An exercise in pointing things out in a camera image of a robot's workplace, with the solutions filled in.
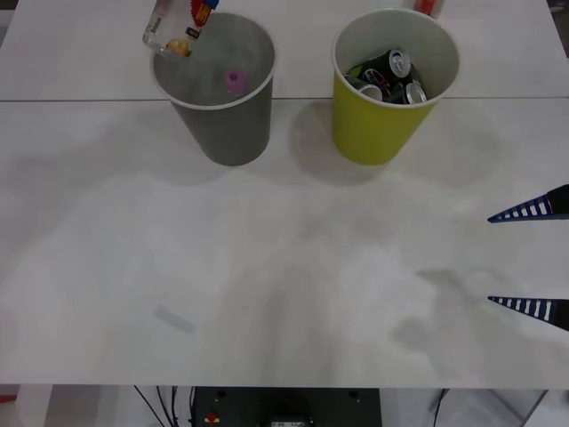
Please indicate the black can with red print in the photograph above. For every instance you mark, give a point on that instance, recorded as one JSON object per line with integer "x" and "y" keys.
{"x": 375, "y": 75}

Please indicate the silver drink can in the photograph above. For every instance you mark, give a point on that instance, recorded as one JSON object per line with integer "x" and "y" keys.
{"x": 414, "y": 92}
{"x": 371, "y": 91}

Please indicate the black robot torso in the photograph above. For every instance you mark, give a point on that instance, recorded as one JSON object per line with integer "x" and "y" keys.
{"x": 284, "y": 407}

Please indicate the green and black drink can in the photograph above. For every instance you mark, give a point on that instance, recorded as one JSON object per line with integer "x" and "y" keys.
{"x": 355, "y": 73}

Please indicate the red and white container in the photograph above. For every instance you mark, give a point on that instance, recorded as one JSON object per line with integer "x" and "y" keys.
{"x": 427, "y": 6}

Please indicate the person's hand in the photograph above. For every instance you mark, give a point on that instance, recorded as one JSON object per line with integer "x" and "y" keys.
{"x": 163, "y": 4}

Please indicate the clear bottle with red label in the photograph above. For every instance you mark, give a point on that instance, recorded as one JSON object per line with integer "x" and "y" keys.
{"x": 178, "y": 31}

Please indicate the yellow-green plastic waste bin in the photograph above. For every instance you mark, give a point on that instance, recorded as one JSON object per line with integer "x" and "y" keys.
{"x": 373, "y": 129}

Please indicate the grey plastic waste bin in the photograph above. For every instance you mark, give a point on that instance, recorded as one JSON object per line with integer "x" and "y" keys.
{"x": 231, "y": 129}

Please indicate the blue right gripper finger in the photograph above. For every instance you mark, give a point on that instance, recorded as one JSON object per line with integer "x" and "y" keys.
{"x": 538, "y": 308}
{"x": 540, "y": 207}

